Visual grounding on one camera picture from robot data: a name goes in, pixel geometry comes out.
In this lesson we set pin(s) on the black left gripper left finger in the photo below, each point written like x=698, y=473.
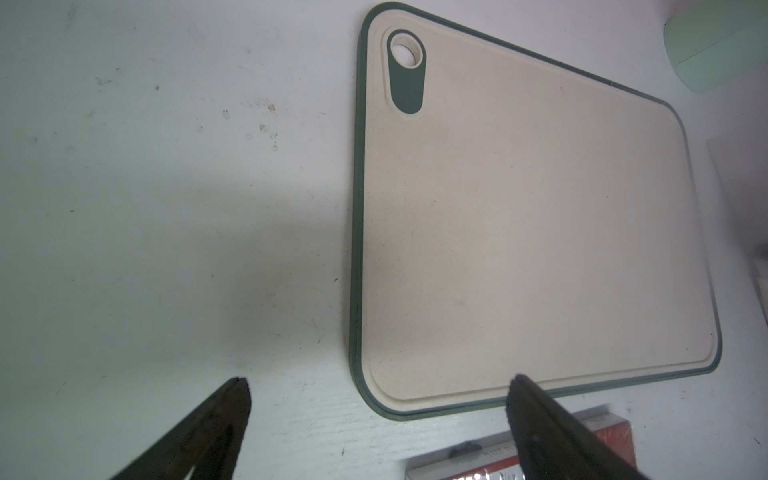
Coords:
x=205, y=444

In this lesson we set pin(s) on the red rectangular box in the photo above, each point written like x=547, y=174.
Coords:
x=496, y=456

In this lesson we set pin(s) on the beige green-rimmed cutting board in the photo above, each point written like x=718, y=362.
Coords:
x=514, y=215

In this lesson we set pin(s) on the mint green pencil cup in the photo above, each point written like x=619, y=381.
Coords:
x=714, y=41

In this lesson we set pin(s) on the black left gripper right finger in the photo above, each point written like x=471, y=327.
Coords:
x=552, y=444

